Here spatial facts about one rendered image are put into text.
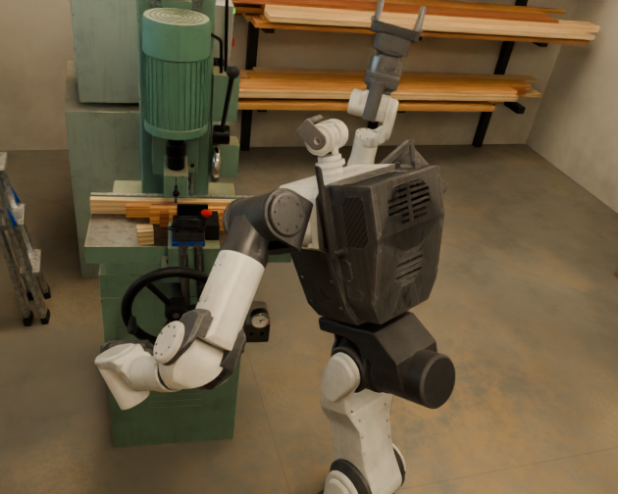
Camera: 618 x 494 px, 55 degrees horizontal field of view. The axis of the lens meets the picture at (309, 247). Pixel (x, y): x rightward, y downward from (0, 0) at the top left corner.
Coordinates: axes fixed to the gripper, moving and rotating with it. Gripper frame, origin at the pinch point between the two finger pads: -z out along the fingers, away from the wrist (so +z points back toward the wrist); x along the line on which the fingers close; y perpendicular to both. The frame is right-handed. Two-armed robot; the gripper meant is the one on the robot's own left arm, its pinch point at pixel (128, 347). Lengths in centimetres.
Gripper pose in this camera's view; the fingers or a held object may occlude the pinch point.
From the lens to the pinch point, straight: 153.5
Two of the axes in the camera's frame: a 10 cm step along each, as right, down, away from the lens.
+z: 2.2, 0.8, -9.7
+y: 0.5, -10.0, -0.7
